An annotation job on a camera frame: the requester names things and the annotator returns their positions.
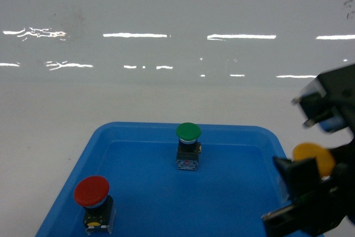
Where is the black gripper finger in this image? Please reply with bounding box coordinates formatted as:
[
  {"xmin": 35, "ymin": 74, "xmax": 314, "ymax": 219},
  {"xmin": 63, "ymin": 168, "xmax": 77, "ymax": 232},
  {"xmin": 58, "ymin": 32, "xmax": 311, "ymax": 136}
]
[
  {"xmin": 291, "ymin": 80, "xmax": 346, "ymax": 133},
  {"xmin": 273, "ymin": 157, "xmax": 321, "ymax": 201}
]

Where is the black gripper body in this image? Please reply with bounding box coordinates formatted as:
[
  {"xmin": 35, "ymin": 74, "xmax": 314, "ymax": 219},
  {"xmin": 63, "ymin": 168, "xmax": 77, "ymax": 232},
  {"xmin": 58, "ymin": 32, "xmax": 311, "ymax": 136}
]
[{"xmin": 262, "ymin": 65, "xmax": 354, "ymax": 236}]

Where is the yellow mushroom push button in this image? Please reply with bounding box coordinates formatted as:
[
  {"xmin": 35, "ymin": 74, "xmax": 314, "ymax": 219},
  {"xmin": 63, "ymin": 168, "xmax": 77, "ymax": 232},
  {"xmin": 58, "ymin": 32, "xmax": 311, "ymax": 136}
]
[{"xmin": 292, "ymin": 142, "xmax": 336, "ymax": 177}]

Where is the red mushroom push button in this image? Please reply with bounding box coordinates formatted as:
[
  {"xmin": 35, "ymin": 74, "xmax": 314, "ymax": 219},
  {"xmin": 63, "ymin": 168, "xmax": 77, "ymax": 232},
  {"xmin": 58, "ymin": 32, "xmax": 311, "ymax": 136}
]
[{"xmin": 73, "ymin": 175, "xmax": 116, "ymax": 235}]

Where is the blue plastic tray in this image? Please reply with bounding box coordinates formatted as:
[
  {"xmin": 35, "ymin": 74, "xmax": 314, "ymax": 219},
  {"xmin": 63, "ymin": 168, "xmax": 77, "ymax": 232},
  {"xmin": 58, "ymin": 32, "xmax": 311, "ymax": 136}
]
[{"xmin": 37, "ymin": 122, "xmax": 286, "ymax": 236}]

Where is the green mushroom push button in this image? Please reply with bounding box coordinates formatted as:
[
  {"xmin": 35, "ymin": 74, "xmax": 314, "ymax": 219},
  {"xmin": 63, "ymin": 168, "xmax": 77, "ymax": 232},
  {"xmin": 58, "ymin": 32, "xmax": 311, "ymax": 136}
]
[{"xmin": 175, "ymin": 122, "xmax": 202, "ymax": 171}]

